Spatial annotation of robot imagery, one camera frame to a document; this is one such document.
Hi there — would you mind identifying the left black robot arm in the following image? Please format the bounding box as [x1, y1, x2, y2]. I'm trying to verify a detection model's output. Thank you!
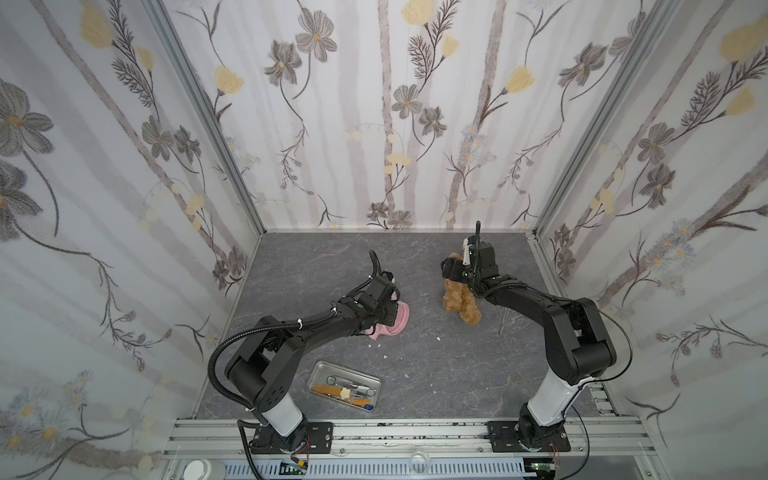
[208, 271, 400, 453]

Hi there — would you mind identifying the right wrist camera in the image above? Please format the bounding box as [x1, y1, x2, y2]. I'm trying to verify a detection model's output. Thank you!
[462, 237, 474, 267]

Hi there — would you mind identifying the wooden brush in tray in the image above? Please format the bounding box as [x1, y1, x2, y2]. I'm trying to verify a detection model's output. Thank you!
[311, 384, 374, 411]

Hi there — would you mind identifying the pink teddy hoodie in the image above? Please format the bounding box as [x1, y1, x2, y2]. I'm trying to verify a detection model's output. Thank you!
[364, 300, 410, 340]

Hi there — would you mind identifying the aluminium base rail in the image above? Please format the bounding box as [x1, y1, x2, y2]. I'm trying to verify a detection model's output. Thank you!
[161, 417, 655, 480]

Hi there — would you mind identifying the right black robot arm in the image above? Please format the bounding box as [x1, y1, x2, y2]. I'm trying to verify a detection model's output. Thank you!
[441, 234, 617, 451]

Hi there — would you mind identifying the brown teddy bear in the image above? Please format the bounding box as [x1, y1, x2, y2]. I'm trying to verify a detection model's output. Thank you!
[442, 279, 482, 325]

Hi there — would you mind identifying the metal tray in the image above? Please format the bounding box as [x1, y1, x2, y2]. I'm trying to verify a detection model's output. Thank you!
[307, 361, 382, 412]

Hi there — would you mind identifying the white round cap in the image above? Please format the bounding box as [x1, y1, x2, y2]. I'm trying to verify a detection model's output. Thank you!
[182, 459, 227, 480]

